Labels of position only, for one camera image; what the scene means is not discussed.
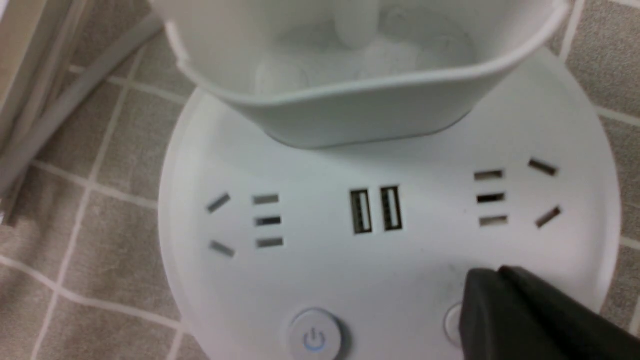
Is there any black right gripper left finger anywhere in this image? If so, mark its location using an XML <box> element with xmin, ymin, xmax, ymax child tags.
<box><xmin>459</xmin><ymin>268</ymin><xmax>566</xmax><ymax>360</ymax></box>

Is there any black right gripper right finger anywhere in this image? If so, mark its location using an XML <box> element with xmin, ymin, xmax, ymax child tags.
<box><xmin>498</xmin><ymin>266</ymin><xmax>640</xmax><ymax>360</ymax></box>

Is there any white desk lamp socket base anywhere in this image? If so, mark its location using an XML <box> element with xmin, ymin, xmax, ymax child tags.
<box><xmin>148</xmin><ymin>0</ymin><xmax>622</xmax><ymax>360</ymax></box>

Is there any grey checked tablecloth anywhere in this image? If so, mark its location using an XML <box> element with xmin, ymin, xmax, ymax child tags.
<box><xmin>1</xmin><ymin>0</ymin><xmax>639</xmax><ymax>360</ymax></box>

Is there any white power cable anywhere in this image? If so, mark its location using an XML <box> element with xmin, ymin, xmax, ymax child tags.
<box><xmin>0</xmin><ymin>12</ymin><xmax>166</xmax><ymax>193</ymax></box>

